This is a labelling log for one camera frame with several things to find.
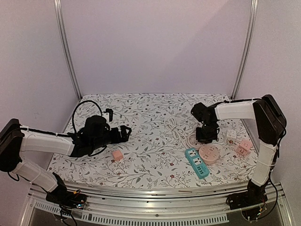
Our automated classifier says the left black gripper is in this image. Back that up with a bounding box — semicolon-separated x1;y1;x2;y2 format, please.
90;125;132;152

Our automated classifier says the white cube socket adapter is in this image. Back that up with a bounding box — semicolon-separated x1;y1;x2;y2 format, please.
225;129;237;144

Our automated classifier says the teal power strip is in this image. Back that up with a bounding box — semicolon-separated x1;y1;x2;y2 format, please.
184;148;210;179

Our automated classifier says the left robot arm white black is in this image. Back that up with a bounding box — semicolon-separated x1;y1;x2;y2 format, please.
0;115;132;204

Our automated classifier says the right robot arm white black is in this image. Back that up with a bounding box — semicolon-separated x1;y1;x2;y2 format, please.
191;94;287;205

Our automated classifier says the small pink charger plug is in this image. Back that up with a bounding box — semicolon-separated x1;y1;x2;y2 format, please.
112;150;124;161

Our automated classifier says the pink round power strip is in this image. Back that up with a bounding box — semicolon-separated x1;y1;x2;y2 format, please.
198;145;220;165

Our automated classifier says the pink cube socket adapter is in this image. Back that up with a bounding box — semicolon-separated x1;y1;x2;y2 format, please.
236;139;252;156

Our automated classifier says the floral table mat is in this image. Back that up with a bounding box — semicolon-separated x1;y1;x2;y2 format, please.
48;94;257;189

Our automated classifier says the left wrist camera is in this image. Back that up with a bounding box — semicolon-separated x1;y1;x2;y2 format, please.
102;108;113;122

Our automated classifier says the white bundled power cord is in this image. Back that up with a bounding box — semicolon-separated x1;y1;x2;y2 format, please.
164;118;189;148

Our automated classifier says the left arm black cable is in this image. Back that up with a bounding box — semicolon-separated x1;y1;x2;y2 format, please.
72;100;104;135

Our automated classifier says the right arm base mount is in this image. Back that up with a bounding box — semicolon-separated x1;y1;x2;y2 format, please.
226;187;268;221

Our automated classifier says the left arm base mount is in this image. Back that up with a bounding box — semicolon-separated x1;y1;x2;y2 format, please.
46;173;87;209

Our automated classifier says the aluminium front rail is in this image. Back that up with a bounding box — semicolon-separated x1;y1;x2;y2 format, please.
20;182;293;226

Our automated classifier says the right aluminium frame post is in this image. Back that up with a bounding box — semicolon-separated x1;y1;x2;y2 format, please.
230;0;259;100

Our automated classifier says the aluminium frame post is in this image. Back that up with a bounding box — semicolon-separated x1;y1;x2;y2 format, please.
230;0;259;100
54;0;82;100

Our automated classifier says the left aluminium frame post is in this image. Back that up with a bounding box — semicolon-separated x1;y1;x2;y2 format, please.
54;0;82;100

